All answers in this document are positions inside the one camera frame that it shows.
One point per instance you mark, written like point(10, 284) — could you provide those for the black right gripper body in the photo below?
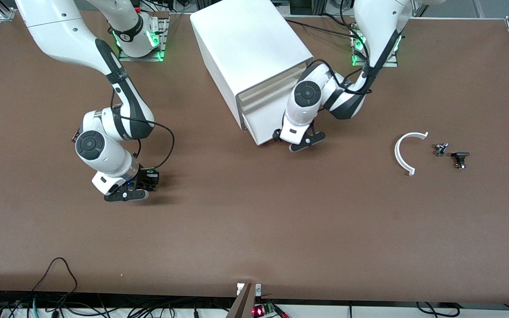
point(144, 179)

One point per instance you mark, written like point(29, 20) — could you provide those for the white plastic drawer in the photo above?
point(267, 82)
point(263, 126)
point(267, 95)

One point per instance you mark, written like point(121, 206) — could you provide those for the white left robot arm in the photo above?
point(378, 22)

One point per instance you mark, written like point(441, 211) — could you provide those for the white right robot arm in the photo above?
point(60, 31)

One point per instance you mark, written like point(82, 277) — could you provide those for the white drawer cabinet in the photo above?
point(245, 39)

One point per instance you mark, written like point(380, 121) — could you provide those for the dark cylindrical capacitor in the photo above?
point(74, 136)

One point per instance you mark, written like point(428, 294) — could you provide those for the white curved plastic piece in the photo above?
point(398, 154)

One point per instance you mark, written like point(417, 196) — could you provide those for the aluminium profile bar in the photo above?
point(242, 304)

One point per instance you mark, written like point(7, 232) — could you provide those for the circuit board with red LED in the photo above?
point(263, 310)

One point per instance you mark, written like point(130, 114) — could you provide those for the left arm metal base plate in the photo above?
point(391, 63)

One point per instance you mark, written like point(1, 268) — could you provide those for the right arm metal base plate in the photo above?
point(162, 39)

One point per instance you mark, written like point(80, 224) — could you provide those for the small silver switch component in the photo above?
point(440, 149)

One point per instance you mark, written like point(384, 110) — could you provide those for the small black switch component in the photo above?
point(459, 158)

